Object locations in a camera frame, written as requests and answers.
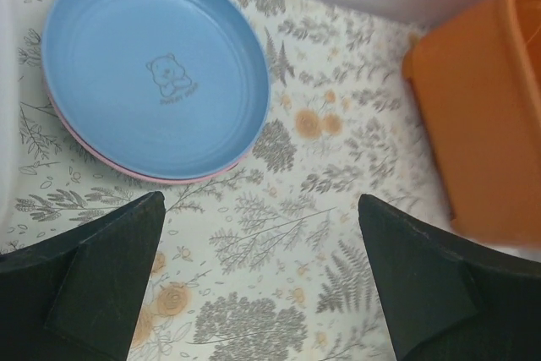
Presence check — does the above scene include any floral table mat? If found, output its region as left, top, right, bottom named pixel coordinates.
left=0, top=0, right=462, bottom=361

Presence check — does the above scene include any pink plate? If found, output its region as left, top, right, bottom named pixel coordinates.
left=41, top=74, right=248, bottom=185

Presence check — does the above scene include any blue round plate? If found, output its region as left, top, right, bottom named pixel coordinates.
left=41, top=0, right=271, bottom=179

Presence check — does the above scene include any orange plastic bin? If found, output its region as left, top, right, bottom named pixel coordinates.
left=402, top=0, right=540, bottom=247

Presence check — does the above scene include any white plastic bin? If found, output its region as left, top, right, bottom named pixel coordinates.
left=1, top=0, right=19, bottom=229

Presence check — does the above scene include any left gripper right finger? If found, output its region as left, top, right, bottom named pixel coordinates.
left=358, top=194, right=540, bottom=360

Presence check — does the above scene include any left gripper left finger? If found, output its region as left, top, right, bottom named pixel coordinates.
left=1, top=192, right=166, bottom=360

